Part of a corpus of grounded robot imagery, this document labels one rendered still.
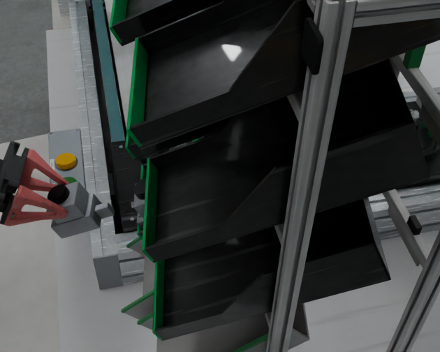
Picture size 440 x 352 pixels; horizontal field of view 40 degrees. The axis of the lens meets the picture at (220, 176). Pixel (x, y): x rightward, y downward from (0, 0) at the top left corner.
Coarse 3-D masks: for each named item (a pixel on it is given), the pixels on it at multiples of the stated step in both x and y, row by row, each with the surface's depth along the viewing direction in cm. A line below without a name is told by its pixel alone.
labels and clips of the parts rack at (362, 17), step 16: (368, 0) 38; (384, 0) 38; (400, 0) 38; (416, 0) 39; (432, 0) 39; (368, 16) 39; (384, 16) 39; (400, 16) 39; (416, 16) 40; (432, 16) 40; (304, 32) 41; (320, 32) 39; (304, 48) 42; (320, 48) 39; (320, 64) 40; (416, 64) 64; (432, 128) 64; (416, 224) 69
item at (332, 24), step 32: (320, 0) 39; (352, 0) 38; (320, 96) 43; (320, 128) 46; (320, 160) 48; (288, 224) 55; (288, 256) 56; (288, 288) 60; (416, 288) 69; (288, 320) 65; (416, 320) 72
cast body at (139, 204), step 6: (144, 180) 81; (138, 186) 80; (144, 186) 80; (138, 192) 80; (144, 192) 79; (138, 198) 80; (144, 198) 80; (138, 204) 80; (144, 204) 79; (138, 210) 80; (138, 216) 83; (138, 222) 82
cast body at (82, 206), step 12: (60, 192) 83; (72, 192) 84; (84, 192) 86; (60, 204) 83; (72, 204) 82; (84, 204) 85; (96, 204) 87; (108, 204) 86; (72, 216) 84; (84, 216) 84; (96, 216) 86; (108, 216) 87; (60, 228) 86; (72, 228) 86; (84, 228) 86; (96, 228) 86
